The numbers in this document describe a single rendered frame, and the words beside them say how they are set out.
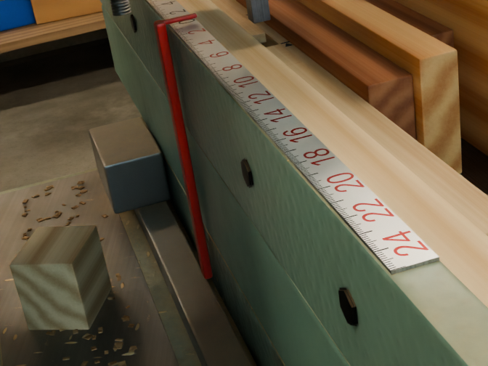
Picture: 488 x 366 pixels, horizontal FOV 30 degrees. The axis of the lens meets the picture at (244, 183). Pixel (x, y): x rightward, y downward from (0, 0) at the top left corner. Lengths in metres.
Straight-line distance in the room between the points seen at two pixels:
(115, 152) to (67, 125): 2.48
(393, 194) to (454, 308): 0.07
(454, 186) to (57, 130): 2.77
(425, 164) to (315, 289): 0.06
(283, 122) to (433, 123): 0.08
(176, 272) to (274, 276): 0.16
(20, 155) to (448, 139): 2.58
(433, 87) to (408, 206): 0.11
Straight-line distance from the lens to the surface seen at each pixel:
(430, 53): 0.37
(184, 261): 0.52
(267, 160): 0.31
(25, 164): 2.84
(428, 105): 0.37
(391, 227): 0.24
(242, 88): 0.35
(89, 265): 0.51
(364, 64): 0.39
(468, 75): 0.40
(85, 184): 0.67
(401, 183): 0.28
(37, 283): 0.50
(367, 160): 0.30
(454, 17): 0.40
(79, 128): 3.01
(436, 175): 0.30
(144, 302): 0.52
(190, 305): 0.48
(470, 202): 0.29
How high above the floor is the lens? 1.08
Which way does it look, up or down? 26 degrees down
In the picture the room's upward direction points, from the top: 9 degrees counter-clockwise
